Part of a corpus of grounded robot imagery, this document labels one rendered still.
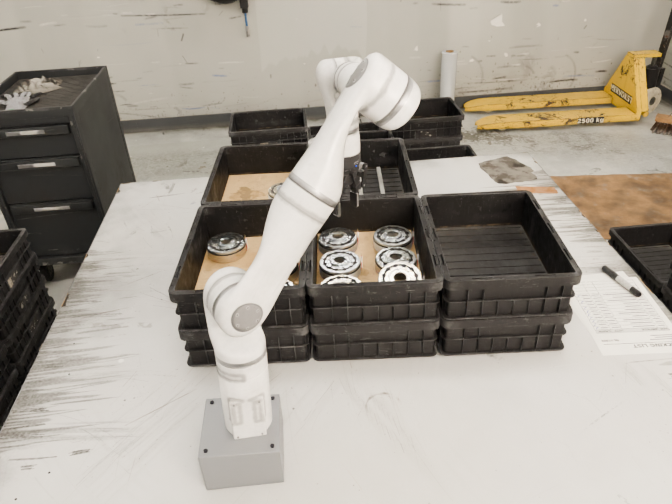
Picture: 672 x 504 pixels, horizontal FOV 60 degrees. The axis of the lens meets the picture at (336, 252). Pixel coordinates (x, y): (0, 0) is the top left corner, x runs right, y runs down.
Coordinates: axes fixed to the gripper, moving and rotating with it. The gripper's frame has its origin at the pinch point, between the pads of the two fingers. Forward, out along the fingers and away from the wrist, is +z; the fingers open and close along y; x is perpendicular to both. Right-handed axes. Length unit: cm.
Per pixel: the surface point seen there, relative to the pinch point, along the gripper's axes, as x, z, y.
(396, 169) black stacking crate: 26, 18, 52
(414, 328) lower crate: -25.8, 20.2, -5.7
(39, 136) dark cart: 172, 24, -9
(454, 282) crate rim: -31.6, 7.6, 0.1
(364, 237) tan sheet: 5.6, 17.6, 12.7
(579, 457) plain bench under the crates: -66, 30, -5
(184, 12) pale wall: 301, 16, 152
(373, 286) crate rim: -19.3, 7.8, -12.2
